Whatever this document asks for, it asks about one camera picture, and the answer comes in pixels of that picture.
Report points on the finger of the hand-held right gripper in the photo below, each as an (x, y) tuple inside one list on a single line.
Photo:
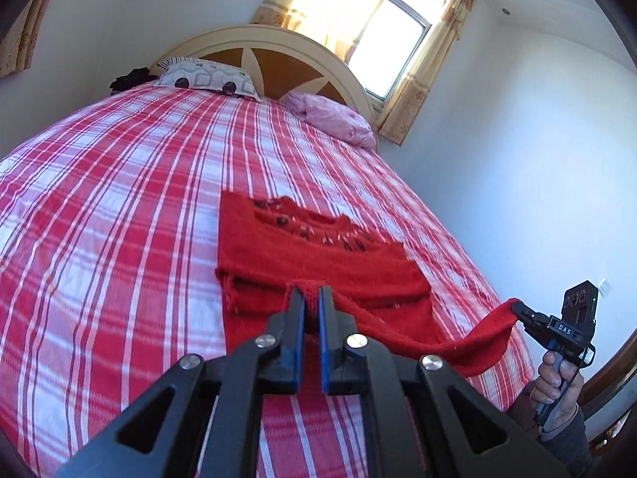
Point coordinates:
[(527, 311), (540, 332)]

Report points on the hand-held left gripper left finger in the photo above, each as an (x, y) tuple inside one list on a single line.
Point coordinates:
[(294, 343)]

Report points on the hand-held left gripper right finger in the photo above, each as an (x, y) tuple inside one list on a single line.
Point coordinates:
[(324, 353)]

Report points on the red knitted sweater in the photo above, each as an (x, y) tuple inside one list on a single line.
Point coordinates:
[(308, 264)]

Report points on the person's right forearm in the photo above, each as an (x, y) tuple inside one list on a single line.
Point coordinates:
[(567, 443)]

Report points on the person's right hand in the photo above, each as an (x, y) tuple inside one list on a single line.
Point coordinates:
[(542, 383)]

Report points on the red plaid bed sheet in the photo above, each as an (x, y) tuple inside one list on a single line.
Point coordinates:
[(124, 209)]

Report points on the pink pillow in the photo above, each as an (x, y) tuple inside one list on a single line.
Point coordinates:
[(333, 117)]

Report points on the yellow curtain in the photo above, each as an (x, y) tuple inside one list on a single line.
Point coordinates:
[(25, 35), (428, 74), (318, 5)]

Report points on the grey patterned pillow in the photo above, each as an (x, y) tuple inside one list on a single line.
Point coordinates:
[(209, 77)]

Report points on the cream wooden headboard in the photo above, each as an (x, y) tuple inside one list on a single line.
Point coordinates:
[(278, 40)]

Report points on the white framed window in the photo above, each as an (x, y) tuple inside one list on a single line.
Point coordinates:
[(388, 40)]

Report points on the black cloth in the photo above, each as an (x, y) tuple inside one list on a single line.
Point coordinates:
[(132, 79)]

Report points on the white wall socket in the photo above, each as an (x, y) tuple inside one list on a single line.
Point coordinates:
[(604, 286)]

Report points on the brown wooden frame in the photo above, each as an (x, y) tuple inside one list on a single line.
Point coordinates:
[(614, 373)]

